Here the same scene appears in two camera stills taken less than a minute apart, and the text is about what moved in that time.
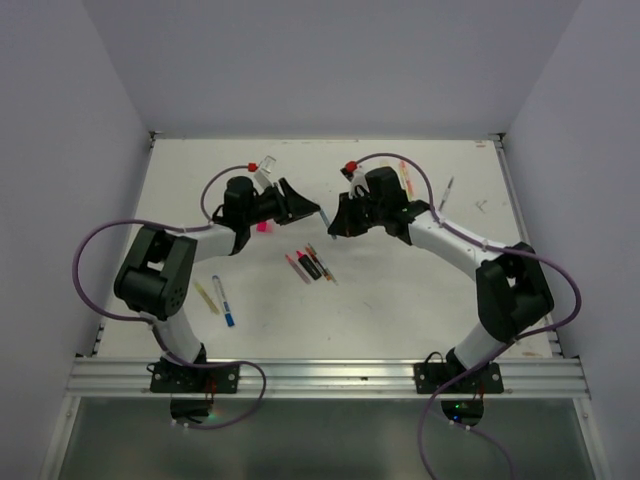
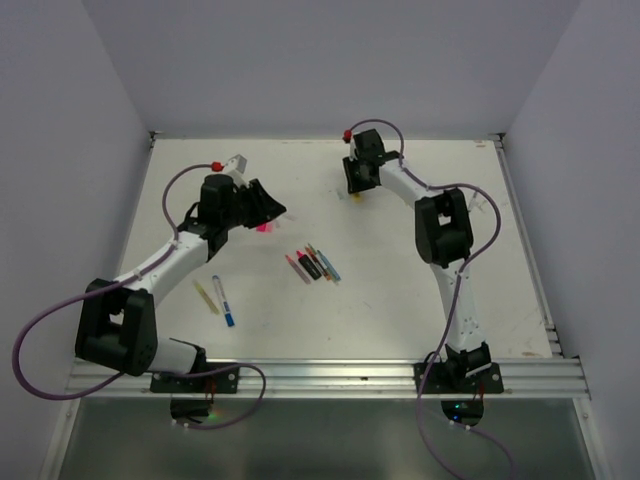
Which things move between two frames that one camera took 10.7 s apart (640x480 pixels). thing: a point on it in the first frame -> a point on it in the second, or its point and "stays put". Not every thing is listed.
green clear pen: x=328 y=271 stays put
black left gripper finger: x=297 y=206 -> x=260 y=206
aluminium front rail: x=548 y=377 stays put
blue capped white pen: x=226 y=308 stays put
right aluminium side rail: x=525 y=228 stays put
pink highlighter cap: x=264 y=227 stays put
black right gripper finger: x=353 y=216 -> x=356 y=176
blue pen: x=326 y=221 -> x=329 y=268
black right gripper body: x=378 y=210 -> x=361 y=159
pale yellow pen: x=207 y=299 stays put
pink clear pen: x=300 y=272 stays put
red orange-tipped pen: x=318 y=264 stays put
